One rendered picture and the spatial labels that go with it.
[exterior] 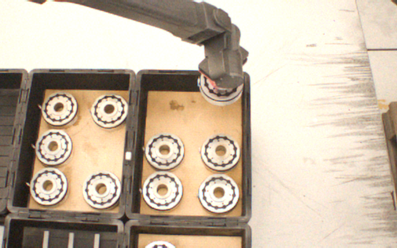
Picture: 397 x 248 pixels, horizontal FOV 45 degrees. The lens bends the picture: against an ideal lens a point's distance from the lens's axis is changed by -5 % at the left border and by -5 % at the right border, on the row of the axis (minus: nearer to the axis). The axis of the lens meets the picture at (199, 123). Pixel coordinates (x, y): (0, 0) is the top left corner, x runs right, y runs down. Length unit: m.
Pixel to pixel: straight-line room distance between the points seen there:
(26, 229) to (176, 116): 0.51
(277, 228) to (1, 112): 0.85
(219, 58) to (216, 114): 0.44
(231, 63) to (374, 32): 1.75
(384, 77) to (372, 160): 1.03
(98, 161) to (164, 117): 0.22
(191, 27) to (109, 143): 0.56
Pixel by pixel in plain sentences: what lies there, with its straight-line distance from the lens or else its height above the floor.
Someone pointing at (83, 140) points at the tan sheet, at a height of 0.83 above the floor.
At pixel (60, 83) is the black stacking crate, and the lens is 1.43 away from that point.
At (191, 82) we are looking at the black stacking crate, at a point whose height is 0.89.
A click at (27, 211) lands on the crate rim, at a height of 0.93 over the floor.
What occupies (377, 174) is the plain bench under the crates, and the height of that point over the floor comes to 0.70.
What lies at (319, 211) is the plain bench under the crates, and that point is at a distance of 1.47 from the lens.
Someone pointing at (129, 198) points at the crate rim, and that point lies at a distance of 1.21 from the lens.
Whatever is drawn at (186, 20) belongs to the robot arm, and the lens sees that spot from 0.89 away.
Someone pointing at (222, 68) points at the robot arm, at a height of 1.26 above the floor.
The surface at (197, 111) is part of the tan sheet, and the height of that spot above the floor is 0.83.
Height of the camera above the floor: 2.09
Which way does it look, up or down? 68 degrees down
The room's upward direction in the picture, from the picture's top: straight up
